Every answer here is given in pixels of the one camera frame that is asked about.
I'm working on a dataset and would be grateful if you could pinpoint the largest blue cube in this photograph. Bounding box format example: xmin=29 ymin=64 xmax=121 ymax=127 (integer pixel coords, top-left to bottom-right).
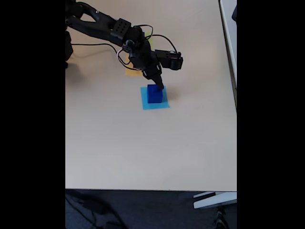
xmin=147 ymin=84 xmax=167 ymax=104

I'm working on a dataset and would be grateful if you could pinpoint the orange paper square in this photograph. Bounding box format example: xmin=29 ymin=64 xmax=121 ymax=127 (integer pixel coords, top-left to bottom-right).
xmin=125 ymin=67 xmax=143 ymax=77

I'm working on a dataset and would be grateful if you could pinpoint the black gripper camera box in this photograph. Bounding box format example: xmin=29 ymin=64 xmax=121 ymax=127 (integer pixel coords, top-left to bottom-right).
xmin=154 ymin=49 xmax=184 ymax=71

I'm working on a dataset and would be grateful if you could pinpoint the white side desk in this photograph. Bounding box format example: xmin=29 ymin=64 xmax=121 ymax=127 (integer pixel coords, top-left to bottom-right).
xmin=218 ymin=0 xmax=237 ymax=110

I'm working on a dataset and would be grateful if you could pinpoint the white table foot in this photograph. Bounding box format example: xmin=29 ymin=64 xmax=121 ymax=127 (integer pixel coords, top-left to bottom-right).
xmin=193 ymin=191 xmax=237 ymax=210

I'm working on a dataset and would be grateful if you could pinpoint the green paper square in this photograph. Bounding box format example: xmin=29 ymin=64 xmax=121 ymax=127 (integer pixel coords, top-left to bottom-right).
xmin=142 ymin=31 xmax=153 ymax=46

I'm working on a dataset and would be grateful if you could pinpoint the light blue paper square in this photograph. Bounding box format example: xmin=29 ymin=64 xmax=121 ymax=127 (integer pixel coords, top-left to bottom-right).
xmin=140 ymin=86 xmax=170 ymax=111

